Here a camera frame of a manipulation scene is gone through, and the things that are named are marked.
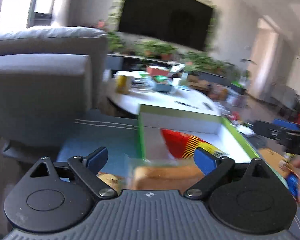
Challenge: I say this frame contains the grey sofa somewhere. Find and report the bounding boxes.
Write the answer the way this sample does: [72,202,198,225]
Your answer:
[0,27,108,147]

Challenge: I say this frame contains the black wall television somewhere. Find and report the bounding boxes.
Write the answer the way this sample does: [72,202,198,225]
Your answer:
[118,0,213,50]

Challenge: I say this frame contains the green cardboard box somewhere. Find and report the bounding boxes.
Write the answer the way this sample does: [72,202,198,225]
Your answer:
[138,105,259,163]

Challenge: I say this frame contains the yellow tin can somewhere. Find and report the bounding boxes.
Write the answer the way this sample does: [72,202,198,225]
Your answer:
[115,71,132,94]

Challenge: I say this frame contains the white oval coffee table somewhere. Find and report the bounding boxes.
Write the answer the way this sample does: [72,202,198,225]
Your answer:
[107,84,221,116]

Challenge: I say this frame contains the red yellow chip bag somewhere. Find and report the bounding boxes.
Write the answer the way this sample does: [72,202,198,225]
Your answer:
[160,129,225,159]

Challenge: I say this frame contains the light blue tray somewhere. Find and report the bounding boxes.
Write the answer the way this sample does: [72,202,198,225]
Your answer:
[153,75,173,93]

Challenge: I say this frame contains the clear bread bag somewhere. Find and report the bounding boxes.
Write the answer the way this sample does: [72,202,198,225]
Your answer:
[97,158,204,193]

